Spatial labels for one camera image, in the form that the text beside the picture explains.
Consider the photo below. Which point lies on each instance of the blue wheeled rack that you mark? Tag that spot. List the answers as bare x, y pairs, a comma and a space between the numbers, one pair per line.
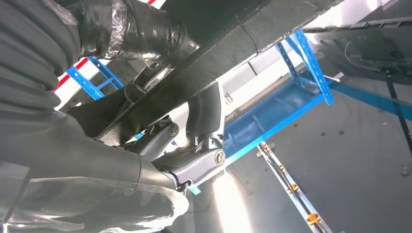
370, 98

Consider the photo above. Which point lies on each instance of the blue metal shelf rack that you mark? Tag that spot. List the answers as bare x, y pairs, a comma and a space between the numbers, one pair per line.
273, 112

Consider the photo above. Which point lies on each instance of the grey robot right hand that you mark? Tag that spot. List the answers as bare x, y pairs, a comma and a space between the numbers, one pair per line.
80, 167

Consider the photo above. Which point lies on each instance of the thin black pole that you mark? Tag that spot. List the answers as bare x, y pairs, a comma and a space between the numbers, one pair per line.
399, 109

